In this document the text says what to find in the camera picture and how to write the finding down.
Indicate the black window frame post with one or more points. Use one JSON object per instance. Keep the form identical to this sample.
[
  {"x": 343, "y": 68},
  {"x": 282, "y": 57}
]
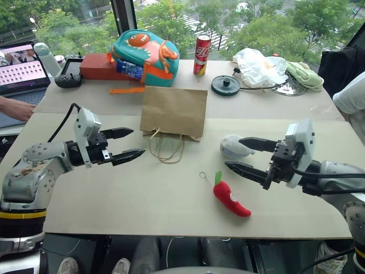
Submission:
[{"x": 124, "y": 17}]

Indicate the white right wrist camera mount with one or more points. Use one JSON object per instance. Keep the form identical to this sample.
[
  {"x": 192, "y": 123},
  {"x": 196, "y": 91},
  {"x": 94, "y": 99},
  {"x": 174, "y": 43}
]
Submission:
[{"x": 302, "y": 137}]

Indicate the bystander in white shirt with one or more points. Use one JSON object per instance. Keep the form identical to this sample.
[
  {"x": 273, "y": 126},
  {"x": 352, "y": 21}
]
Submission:
[{"x": 352, "y": 102}]

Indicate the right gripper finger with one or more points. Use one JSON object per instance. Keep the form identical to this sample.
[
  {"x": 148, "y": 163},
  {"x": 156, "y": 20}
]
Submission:
[
  {"x": 246, "y": 171},
  {"x": 258, "y": 144}
]

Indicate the black jacket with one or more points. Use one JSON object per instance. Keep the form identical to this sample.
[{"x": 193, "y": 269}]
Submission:
[{"x": 342, "y": 68}]

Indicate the bystander bare hand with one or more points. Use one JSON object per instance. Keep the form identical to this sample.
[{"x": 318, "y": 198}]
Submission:
[{"x": 17, "y": 108}]

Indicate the blue snack packet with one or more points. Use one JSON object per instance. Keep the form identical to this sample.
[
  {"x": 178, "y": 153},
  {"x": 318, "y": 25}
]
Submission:
[{"x": 129, "y": 69}]

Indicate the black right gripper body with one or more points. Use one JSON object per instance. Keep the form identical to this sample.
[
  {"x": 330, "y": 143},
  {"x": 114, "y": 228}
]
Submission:
[{"x": 285, "y": 162}]

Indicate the round silver metal plate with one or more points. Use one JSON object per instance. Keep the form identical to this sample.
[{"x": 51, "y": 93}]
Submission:
[{"x": 288, "y": 88}]

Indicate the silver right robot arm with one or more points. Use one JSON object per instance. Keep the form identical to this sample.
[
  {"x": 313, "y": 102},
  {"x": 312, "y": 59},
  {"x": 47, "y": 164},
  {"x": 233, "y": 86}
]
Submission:
[{"x": 342, "y": 177}]

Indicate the white plastic bag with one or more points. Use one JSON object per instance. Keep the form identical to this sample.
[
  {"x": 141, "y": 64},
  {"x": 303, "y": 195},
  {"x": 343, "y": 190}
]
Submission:
[{"x": 256, "y": 67}]

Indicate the light green cloth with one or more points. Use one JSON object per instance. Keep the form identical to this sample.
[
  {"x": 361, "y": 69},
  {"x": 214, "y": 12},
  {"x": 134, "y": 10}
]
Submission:
[{"x": 305, "y": 75}]

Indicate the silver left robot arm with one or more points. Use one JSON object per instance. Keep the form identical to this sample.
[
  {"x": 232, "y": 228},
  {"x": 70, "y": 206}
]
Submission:
[{"x": 31, "y": 177}]

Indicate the grey plush toy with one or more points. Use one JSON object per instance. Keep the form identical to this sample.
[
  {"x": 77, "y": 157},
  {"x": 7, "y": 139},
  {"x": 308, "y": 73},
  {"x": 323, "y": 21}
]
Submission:
[{"x": 232, "y": 148}]

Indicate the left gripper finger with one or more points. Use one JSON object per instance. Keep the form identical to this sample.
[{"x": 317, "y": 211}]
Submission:
[
  {"x": 119, "y": 132},
  {"x": 128, "y": 156}
]

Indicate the teal dinosaur kids backpack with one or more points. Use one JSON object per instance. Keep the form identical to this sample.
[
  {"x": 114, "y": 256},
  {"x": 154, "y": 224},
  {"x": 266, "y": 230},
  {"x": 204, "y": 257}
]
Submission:
[{"x": 148, "y": 48}]

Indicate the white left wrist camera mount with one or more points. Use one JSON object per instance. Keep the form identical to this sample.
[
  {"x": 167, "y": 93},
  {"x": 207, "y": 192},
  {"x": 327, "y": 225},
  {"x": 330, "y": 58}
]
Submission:
[{"x": 85, "y": 122}]

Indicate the black handheld controller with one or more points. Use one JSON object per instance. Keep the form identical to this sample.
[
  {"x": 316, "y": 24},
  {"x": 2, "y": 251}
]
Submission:
[{"x": 69, "y": 74}]

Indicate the red drink can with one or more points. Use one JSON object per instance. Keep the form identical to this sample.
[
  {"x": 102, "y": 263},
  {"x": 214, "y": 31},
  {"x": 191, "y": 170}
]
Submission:
[{"x": 202, "y": 55}]

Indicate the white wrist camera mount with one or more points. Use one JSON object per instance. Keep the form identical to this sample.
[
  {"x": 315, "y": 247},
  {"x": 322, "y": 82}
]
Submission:
[
  {"x": 302, "y": 137},
  {"x": 85, "y": 122}
]

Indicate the white green water bottle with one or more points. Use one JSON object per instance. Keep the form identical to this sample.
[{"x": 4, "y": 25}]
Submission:
[{"x": 48, "y": 60}]

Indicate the black round disc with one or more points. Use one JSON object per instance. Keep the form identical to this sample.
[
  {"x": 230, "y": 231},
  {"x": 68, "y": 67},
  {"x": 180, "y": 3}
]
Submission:
[{"x": 226, "y": 85}]

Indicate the red rectangular box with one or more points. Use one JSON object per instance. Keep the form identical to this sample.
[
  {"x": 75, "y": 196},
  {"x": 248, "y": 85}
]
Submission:
[{"x": 95, "y": 67}]

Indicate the grey trouser leg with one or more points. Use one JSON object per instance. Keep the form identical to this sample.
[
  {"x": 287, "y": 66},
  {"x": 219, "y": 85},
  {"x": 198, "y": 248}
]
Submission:
[{"x": 145, "y": 254}]

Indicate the red chili plush toy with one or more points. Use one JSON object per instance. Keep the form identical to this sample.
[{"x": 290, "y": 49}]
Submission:
[{"x": 229, "y": 197}]

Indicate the brown paper bag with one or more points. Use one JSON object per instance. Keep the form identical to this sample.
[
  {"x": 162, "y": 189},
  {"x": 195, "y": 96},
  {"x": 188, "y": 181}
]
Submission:
[{"x": 174, "y": 114}]

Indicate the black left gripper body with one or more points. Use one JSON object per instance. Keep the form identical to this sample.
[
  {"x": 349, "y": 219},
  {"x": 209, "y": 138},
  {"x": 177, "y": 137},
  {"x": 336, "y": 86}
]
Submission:
[{"x": 95, "y": 148}]

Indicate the open laptop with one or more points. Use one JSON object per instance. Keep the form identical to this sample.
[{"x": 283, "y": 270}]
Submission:
[{"x": 20, "y": 74}]

